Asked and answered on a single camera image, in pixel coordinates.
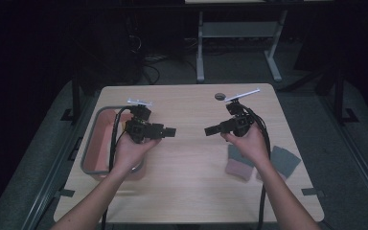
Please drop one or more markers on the white metal table frame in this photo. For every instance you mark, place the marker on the white metal table frame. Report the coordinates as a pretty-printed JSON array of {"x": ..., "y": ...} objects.
[{"x": 236, "y": 29}]

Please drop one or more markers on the aluminium floor rail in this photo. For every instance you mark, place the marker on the aluminium floor rail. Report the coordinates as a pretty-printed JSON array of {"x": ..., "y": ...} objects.
[
  {"x": 354, "y": 153},
  {"x": 49, "y": 179}
]

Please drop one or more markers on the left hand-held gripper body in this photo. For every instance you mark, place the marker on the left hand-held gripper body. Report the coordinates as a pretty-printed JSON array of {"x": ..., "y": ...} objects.
[{"x": 140, "y": 127}]

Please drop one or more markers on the person's left hand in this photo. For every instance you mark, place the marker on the person's left hand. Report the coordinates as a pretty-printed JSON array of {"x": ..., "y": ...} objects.
[{"x": 131, "y": 155}]

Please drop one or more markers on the pink basket grey rim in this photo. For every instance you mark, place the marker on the pink basket grey rim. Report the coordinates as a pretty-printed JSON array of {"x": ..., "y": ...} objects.
[{"x": 99, "y": 143}]

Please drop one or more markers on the person's right hand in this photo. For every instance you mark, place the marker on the person's right hand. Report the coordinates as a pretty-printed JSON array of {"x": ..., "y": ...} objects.
[{"x": 252, "y": 147}]

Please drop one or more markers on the grey glove pink cuff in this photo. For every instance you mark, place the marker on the grey glove pink cuff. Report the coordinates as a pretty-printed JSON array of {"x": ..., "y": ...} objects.
[
  {"x": 240, "y": 166},
  {"x": 284, "y": 161}
]

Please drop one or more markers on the grey tape piece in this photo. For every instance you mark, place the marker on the grey tape piece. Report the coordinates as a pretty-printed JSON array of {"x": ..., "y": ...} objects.
[
  {"x": 312, "y": 191},
  {"x": 65, "y": 193}
]

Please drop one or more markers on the black metal stand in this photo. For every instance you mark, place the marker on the black metal stand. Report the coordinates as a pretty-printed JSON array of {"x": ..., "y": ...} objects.
[
  {"x": 75, "y": 96},
  {"x": 339, "y": 96}
]

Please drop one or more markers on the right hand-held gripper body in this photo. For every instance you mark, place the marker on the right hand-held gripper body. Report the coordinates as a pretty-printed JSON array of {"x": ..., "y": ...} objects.
[{"x": 241, "y": 123}]

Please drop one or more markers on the small grey round disc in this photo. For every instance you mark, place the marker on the small grey round disc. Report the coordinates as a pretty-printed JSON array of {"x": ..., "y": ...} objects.
[{"x": 220, "y": 96}]

